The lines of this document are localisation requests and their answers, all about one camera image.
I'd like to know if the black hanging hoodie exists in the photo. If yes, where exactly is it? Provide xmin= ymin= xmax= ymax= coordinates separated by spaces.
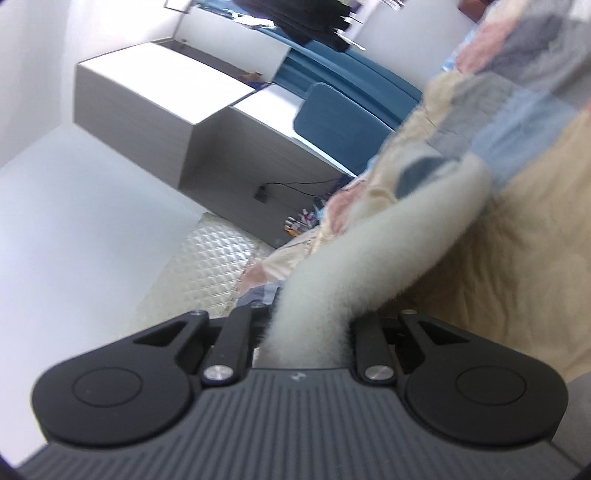
xmin=230 ymin=0 xmax=366 ymax=52

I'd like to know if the person's grey clothing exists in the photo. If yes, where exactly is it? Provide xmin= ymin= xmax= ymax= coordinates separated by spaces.
xmin=565 ymin=373 xmax=591 ymax=463

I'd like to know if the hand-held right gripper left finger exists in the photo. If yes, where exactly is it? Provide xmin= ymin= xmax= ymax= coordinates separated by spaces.
xmin=133 ymin=302 xmax=274 ymax=387

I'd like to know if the cream quilted headboard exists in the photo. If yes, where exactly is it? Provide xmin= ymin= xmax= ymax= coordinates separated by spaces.
xmin=133 ymin=212 xmax=274 ymax=325

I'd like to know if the grey cabinet unit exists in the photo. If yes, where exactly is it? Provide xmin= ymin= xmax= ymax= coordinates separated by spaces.
xmin=74 ymin=0 xmax=362 ymax=246

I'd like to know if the pastel patchwork quilt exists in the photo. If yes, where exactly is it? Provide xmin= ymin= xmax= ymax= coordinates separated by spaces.
xmin=235 ymin=0 xmax=591 ymax=385

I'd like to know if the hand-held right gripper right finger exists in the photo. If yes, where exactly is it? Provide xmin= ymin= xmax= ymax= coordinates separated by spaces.
xmin=348 ymin=311 xmax=463 ymax=387

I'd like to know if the pink pillow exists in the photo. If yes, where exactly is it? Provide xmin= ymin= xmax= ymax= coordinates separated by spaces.
xmin=239 ymin=257 xmax=280 ymax=297

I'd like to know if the blue curtain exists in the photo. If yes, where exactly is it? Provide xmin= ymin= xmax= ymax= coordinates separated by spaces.
xmin=271 ymin=27 xmax=424 ymax=131

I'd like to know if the row of small bottles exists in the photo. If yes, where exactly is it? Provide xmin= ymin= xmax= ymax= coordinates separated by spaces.
xmin=283 ymin=198 xmax=325 ymax=239

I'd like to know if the black cable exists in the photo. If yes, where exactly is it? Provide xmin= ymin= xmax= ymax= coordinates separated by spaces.
xmin=262 ymin=181 xmax=334 ymax=200

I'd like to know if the blue upholstered chair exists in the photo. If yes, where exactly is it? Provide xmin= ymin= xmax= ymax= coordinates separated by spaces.
xmin=294 ymin=82 xmax=399 ymax=179

